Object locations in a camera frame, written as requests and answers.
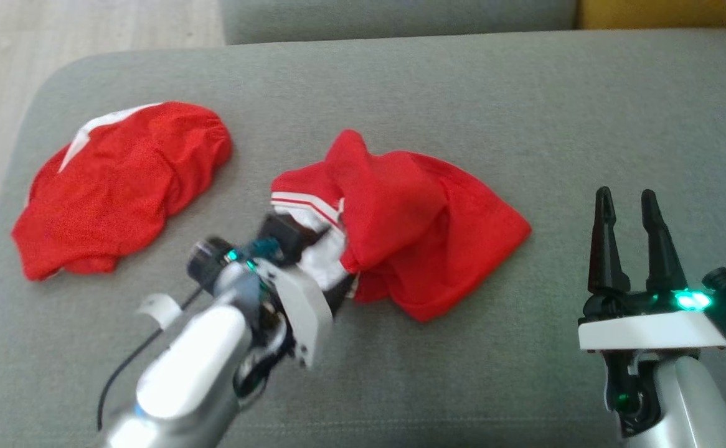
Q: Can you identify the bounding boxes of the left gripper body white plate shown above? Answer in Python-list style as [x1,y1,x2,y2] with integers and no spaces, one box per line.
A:
[233,254,335,396]

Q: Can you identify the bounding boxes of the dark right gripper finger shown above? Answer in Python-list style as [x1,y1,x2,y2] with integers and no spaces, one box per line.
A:
[640,189,689,294]
[587,185,631,296]

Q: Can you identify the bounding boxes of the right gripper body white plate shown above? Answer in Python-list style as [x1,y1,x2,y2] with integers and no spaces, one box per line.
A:
[578,287,726,437]

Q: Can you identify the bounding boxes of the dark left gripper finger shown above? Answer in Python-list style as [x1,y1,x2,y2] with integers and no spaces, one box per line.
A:
[257,212,332,262]
[324,273,357,315]

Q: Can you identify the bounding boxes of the red shorts with white stripe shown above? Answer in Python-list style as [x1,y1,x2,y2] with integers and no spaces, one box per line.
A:
[11,101,234,282]

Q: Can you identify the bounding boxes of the large grey sofa seat cushion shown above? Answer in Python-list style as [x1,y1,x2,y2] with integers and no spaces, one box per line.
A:
[0,28,726,448]

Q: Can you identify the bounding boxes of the yellow sofa cushion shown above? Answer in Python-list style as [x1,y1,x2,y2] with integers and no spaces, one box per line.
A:
[578,0,726,30]

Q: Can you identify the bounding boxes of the small grey sofa cushion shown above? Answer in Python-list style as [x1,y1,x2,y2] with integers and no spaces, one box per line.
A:
[219,0,578,45]

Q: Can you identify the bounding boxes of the white tape tag on cable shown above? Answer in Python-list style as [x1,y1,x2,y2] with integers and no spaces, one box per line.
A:
[137,292,183,330]

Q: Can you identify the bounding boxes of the black cable with teal plug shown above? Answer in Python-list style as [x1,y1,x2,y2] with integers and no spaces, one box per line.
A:
[97,240,280,431]

